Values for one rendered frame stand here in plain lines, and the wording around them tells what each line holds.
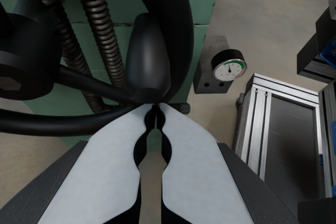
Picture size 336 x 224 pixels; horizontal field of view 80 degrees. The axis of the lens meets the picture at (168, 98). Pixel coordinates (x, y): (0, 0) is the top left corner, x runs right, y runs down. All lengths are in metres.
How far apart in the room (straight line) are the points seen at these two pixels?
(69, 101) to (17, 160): 0.59
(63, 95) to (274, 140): 0.77
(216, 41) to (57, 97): 0.42
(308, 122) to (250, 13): 1.08
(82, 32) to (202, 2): 0.21
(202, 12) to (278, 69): 1.16
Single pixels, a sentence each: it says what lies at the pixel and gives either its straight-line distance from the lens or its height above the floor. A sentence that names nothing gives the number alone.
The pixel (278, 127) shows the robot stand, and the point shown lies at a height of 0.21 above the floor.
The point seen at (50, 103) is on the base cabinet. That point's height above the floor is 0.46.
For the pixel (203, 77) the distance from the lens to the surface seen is 0.45.
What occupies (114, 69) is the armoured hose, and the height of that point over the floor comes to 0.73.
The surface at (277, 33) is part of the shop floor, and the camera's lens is 1.78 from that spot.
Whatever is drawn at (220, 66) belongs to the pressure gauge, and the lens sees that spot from 0.38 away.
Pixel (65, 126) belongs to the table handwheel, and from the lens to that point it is 0.30.
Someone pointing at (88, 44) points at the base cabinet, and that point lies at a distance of 0.42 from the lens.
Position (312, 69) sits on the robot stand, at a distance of 0.70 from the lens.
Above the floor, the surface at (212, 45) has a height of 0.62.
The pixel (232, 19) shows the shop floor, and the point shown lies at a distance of 1.74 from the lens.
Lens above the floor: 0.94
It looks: 57 degrees down
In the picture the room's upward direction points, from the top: 8 degrees clockwise
